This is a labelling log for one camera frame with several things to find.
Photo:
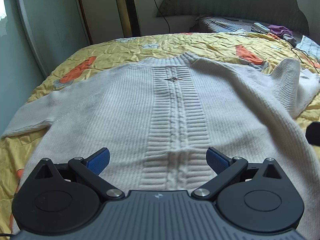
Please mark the yellow patterned bed quilt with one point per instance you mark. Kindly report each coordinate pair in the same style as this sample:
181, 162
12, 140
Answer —
225, 47

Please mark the white remote control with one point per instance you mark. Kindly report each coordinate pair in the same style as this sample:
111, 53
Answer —
261, 27

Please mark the dark padded headboard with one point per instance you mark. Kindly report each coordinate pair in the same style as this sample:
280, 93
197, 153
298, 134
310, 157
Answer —
278, 12

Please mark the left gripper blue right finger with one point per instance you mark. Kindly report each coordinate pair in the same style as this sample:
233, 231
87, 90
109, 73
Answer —
228, 172

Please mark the light blue checked cloth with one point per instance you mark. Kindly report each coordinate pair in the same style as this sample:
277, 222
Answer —
310, 47

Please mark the white knit sweater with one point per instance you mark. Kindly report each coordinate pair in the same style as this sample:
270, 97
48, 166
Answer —
158, 117

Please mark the gold standing air conditioner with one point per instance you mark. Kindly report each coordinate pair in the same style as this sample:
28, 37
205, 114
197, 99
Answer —
128, 17

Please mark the purple cloth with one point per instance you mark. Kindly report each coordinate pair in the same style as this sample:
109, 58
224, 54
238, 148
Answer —
280, 30

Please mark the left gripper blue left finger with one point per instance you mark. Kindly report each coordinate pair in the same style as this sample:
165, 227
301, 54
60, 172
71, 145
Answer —
87, 172

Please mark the frosted glass wardrobe door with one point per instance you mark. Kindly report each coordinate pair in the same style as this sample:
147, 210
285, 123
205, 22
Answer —
55, 30

